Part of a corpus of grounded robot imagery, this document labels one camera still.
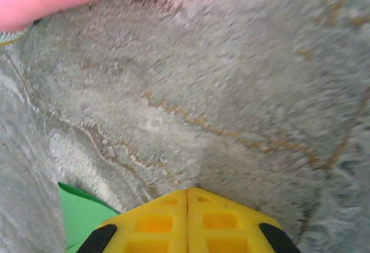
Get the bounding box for green cloth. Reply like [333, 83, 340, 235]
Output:
[57, 181, 121, 250]

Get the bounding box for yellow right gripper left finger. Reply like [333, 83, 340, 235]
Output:
[75, 188, 189, 253]

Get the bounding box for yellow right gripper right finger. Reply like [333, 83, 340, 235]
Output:
[187, 187, 302, 253]

